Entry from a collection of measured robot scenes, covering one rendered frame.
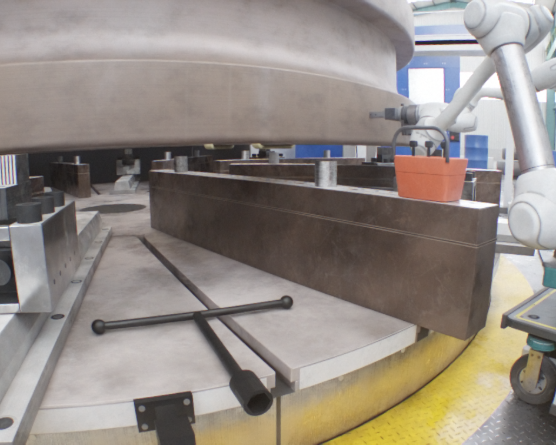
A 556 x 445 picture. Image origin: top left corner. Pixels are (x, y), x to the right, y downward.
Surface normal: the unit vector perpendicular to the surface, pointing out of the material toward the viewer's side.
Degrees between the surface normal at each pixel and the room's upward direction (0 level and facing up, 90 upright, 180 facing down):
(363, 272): 90
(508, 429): 0
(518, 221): 96
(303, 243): 90
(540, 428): 0
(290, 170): 90
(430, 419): 0
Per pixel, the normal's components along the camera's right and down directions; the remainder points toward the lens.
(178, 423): 0.00, -0.98
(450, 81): -0.49, 0.15
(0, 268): 0.28, 0.17
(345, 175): -0.11, 0.18
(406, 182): -0.77, 0.23
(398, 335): 0.59, 0.14
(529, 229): -0.95, 0.13
